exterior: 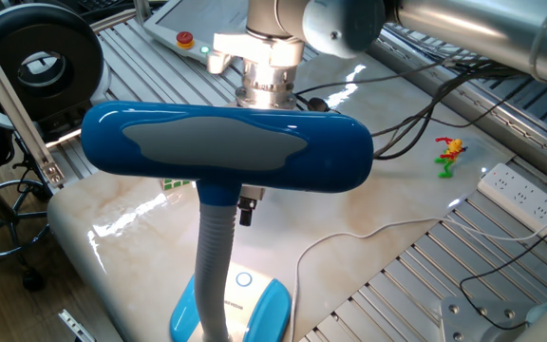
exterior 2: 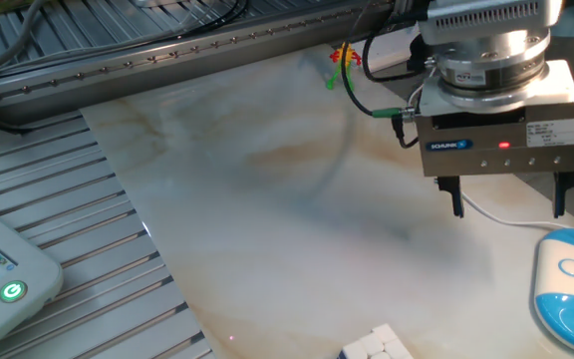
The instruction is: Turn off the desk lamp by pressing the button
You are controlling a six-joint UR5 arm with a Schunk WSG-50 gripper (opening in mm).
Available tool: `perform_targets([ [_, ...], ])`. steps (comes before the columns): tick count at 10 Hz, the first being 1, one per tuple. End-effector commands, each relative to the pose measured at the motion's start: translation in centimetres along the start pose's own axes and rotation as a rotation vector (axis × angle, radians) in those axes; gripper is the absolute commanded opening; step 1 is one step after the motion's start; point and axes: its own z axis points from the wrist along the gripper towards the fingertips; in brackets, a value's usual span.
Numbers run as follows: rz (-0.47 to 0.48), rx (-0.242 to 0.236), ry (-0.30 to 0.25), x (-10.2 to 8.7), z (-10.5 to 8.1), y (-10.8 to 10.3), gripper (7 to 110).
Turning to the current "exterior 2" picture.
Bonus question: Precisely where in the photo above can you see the silver Schunk gripper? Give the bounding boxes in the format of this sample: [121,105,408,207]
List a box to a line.
[414,59,574,219]

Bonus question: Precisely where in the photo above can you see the blue white desk lamp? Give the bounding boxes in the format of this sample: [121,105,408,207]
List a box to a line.
[532,227,574,359]

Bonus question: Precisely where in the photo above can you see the white power strip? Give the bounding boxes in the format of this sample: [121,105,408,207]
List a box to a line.
[354,24,423,74]

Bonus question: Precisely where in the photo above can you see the white blue Rubik's cube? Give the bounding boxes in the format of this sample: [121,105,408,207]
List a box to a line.
[336,322,415,359]

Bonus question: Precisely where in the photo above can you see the yellow red green toy figure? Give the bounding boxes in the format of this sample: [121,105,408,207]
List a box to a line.
[325,42,363,91]

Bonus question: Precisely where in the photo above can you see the marble pattern board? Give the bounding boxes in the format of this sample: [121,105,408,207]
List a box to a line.
[80,43,574,359]

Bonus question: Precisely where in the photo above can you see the white lamp power cable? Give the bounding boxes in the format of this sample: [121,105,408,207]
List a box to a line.
[406,67,574,230]

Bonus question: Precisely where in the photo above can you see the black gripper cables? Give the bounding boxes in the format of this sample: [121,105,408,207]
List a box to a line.
[339,0,431,151]

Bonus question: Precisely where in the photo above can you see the aluminium rail with bolts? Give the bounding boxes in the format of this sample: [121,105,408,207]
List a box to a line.
[0,0,398,126]

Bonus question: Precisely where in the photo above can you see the grey hose cable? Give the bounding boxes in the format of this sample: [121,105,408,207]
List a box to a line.
[0,0,49,84]

